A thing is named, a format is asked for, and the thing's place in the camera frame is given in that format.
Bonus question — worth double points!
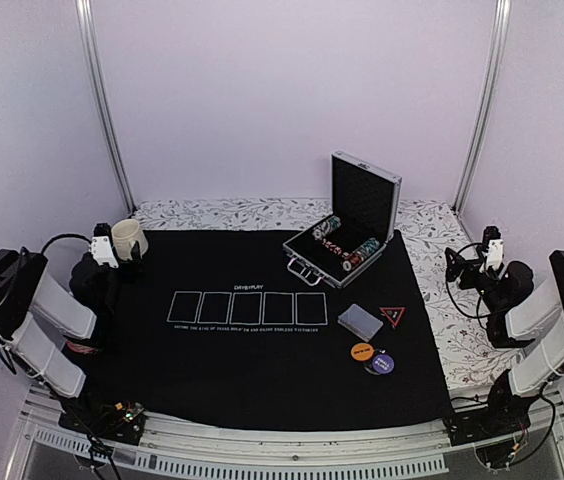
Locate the red dice row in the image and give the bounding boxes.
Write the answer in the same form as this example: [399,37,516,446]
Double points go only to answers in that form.
[322,239,348,257]

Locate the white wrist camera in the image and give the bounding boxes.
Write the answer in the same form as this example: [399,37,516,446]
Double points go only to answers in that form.
[479,225,504,274]
[90,223,119,269]

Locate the cream ceramic mug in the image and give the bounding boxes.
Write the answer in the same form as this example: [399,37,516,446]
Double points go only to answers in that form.
[111,219,148,261]

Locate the orange big blind button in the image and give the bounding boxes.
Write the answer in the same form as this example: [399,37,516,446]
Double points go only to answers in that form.
[350,343,374,362]

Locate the poker chip row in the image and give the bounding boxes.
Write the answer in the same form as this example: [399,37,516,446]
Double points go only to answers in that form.
[342,238,380,272]
[312,215,342,241]

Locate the aluminium poker chip case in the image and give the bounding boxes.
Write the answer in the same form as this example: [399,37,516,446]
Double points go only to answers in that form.
[283,151,402,289]

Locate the blue playing card deck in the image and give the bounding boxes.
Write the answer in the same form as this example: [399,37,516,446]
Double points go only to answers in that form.
[337,304,383,342]

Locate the clear dealer button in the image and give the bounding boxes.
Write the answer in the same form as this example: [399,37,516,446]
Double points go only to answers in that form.
[362,348,390,376]

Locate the aluminium frame post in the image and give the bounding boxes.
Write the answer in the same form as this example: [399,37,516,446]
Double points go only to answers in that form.
[452,0,512,216]
[75,0,137,215]

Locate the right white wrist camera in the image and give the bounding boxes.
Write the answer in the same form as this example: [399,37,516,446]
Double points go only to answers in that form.
[479,225,504,274]

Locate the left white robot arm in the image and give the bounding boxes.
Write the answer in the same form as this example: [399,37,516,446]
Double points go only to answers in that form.
[0,248,134,434]

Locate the floral white tablecloth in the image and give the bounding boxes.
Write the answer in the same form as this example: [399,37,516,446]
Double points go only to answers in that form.
[133,198,523,393]

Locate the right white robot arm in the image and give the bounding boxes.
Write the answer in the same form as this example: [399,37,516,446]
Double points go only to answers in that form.
[445,240,564,445]

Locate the red black triangle card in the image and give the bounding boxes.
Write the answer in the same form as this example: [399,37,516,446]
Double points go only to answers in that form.
[380,307,405,329]

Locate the left aluminium frame post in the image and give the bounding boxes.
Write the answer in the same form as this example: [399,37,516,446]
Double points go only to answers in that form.
[75,0,137,215]

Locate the purple small blind button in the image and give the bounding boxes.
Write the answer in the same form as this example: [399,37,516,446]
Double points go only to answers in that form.
[370,353,395,375]

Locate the black poker table mat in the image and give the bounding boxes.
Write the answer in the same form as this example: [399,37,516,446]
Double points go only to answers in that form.
[71,231,451,431]

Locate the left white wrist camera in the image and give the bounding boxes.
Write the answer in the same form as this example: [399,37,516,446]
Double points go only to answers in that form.
[90,223,119,269]

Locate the right aluminium frame post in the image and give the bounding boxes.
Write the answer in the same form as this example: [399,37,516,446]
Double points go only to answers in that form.
[452,0,512,216]

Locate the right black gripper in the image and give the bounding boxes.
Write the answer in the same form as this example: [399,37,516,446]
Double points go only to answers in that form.
[447,248,507,314]

